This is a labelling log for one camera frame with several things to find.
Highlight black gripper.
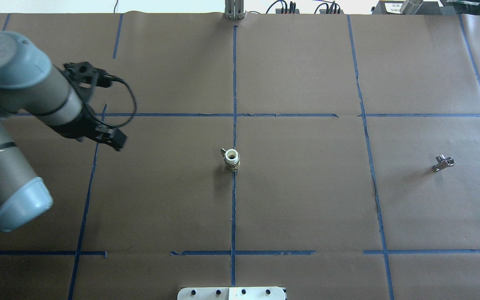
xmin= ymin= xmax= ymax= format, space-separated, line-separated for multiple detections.
xmin=51 ymin=62 xmax=128 ymax=152

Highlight white brass PPR valve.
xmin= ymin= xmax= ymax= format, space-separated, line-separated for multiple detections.
xmin=220 ymin=148 xmax=240 ymax=173

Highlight chrome tee pipe fitting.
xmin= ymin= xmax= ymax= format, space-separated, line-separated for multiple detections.
xmin=432 ymin=154 xmax=456 ymax=172

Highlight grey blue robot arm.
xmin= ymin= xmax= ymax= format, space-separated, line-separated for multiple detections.
xmin=0 ymin=31 xmax=138 ymax=233

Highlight grey equipment box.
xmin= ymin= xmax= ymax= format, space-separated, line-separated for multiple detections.
xmin=371 ymin=0 xmax=480 ymax=15

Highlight aluminium frame post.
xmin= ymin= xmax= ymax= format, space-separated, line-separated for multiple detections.
xmin=224 ymin=0 xmax=246 ymax=20

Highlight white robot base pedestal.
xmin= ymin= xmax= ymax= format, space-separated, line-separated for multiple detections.
xmin=177 ymin=286 xmax=287 ymax=300

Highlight black cable plugs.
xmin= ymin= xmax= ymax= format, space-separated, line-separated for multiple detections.
xmin=261 ymin=0 xmax=344 ymax=15

